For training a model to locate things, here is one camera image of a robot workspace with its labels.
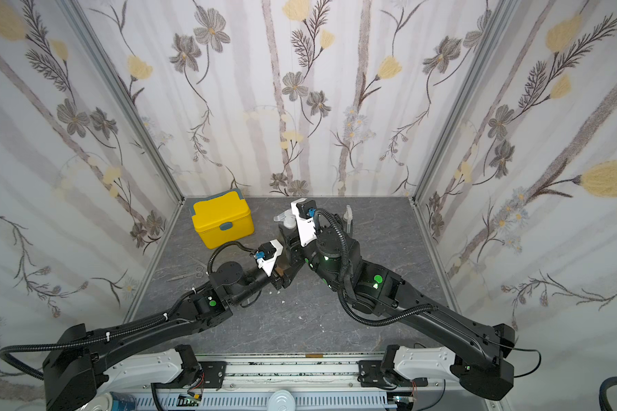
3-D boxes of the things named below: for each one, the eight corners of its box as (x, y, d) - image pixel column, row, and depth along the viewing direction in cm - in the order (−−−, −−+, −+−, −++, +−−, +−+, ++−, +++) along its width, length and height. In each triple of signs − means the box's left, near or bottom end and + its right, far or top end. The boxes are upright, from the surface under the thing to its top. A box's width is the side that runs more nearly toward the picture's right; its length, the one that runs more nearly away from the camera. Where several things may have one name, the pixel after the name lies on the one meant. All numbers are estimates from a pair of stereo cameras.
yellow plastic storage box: (208, 256, 103) (195, 233, 91) (200, 225, 113) (187, 201, 101) (258, 237, 109) (252, 214, 97) (246, 210, 119) (239, 186, 107)
